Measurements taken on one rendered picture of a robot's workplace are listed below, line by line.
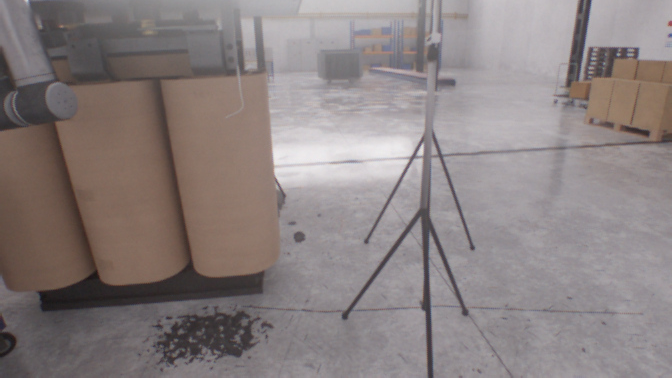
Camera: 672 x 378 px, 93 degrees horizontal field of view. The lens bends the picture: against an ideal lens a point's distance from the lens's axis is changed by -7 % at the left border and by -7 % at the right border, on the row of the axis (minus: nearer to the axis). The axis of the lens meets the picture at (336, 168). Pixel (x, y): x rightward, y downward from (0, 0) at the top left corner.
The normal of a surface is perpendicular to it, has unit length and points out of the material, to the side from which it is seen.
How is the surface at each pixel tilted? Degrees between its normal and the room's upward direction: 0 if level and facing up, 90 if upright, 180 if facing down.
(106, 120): 90
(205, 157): 90
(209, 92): 90
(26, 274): 90
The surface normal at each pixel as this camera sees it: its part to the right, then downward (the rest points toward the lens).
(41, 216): 0.55, 0.25
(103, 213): 0.18, 0.32
